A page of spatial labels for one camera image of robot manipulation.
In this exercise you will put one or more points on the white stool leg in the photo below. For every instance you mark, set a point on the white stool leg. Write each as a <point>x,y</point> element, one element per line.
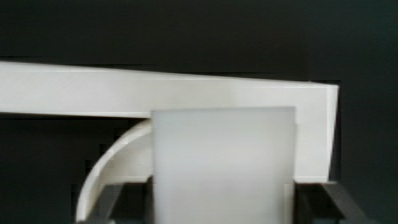
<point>224,152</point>

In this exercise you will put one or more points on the white round stool seat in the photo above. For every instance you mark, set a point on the white round stool seat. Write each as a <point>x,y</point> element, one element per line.
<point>123,166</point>

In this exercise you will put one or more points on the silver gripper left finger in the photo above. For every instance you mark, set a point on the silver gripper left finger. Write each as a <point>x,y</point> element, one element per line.
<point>123,206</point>

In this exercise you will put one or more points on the white U-shaped fence frame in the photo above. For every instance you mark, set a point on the white U-shaped fence frame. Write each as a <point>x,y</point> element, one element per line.
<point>68,90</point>

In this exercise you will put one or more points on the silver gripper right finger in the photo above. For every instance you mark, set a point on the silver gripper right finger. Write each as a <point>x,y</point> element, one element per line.
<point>324,205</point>

